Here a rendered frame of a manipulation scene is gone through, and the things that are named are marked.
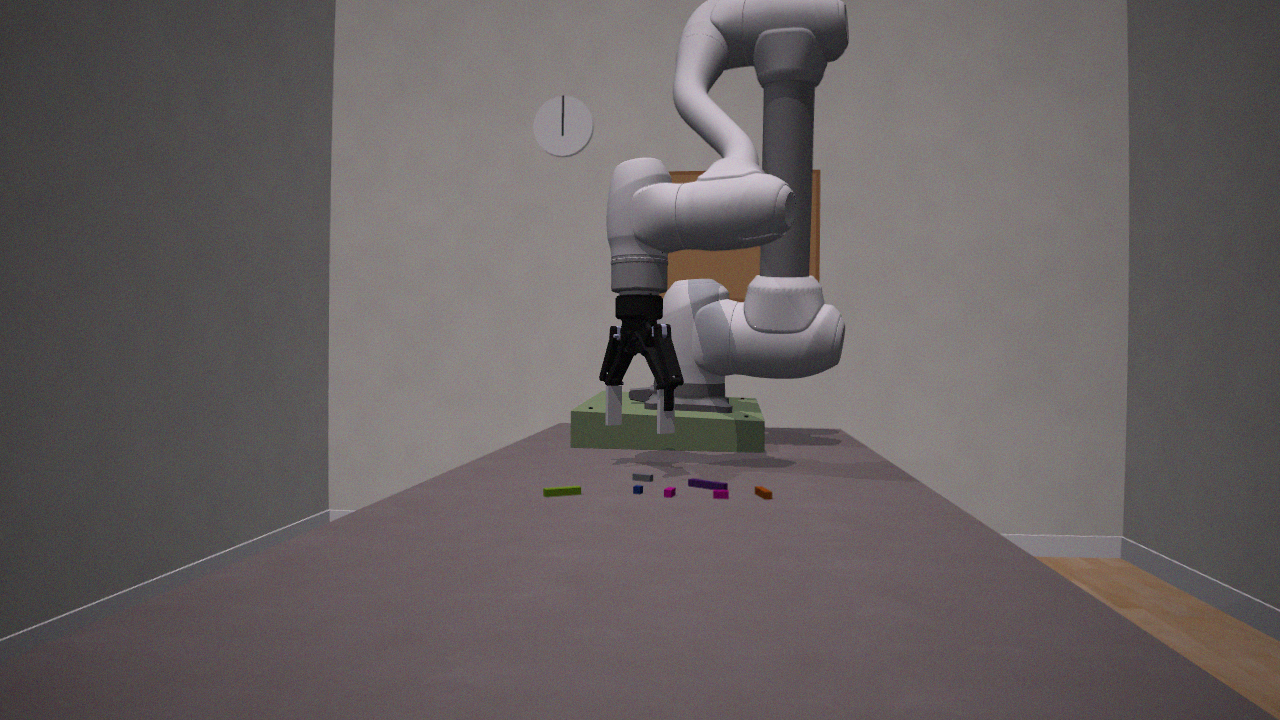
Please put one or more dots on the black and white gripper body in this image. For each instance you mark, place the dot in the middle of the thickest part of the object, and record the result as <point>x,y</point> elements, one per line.
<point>639,313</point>

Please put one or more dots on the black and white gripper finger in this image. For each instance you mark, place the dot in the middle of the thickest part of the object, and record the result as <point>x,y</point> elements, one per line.
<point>664,364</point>
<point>616,362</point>

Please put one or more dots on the purple rod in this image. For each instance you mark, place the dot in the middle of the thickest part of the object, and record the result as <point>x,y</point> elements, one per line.
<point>707,484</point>

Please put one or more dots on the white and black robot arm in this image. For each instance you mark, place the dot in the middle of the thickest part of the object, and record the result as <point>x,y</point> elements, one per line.
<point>783,329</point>

